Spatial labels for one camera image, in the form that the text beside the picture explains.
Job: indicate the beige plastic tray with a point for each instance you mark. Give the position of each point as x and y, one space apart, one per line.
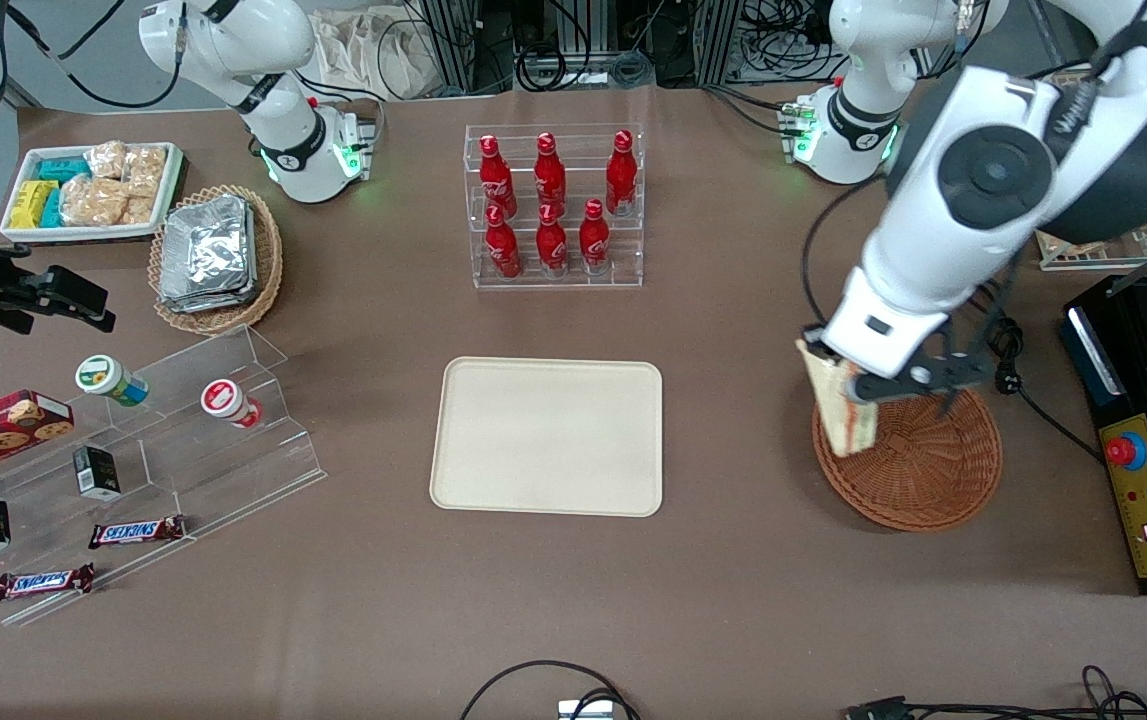
548 440

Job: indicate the red emergency stop button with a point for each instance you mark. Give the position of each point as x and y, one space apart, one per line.
1125 452

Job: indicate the cup with green lid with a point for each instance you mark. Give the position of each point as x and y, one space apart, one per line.
103 377

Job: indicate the teal snack pack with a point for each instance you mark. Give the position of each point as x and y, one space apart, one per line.
52 210
63 168

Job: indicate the red cola bottle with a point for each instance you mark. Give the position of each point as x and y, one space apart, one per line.
504 250
550 178
552 245
594 242
621 178
496 180

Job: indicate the clear bag rice crackers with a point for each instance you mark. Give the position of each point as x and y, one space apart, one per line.
93 202
105 158
138 210
145 170

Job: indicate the white cloth bag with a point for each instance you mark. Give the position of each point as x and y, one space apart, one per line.
363 50

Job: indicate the snickers chocolate bar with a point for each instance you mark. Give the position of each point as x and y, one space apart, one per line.
43 582
138 532

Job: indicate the round brown wicker basket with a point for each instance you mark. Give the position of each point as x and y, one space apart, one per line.
933 480

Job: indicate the oval light wicker basket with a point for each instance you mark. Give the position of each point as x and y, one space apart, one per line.
268 270

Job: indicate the cup with red lid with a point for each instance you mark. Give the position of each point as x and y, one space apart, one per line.
225 400

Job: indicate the triangular sandwich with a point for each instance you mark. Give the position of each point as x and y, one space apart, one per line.
848 425

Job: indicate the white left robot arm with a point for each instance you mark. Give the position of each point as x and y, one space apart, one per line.
983 180

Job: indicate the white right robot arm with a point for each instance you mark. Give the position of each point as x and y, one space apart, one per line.
283 40

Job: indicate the aluminium frame post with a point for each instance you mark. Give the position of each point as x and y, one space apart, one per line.
458 40

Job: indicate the white rectangular snack tray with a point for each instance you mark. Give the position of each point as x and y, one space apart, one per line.
83 233

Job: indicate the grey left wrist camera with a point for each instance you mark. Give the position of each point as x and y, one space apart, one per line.
898 378

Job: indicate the clear acrylic bottle rack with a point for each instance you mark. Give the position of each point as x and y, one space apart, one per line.
573 150

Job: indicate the yellow snack pack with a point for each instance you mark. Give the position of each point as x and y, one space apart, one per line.
31 203

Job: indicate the silver foil pack stack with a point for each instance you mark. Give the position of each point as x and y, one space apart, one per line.
208 250

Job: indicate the wrapped bread pack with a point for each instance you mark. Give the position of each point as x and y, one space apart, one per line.
1083 248

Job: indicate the clear acrylic stepped stand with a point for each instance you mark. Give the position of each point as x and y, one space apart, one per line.
193 470

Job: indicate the small grey device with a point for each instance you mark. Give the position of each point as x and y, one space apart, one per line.
585 710

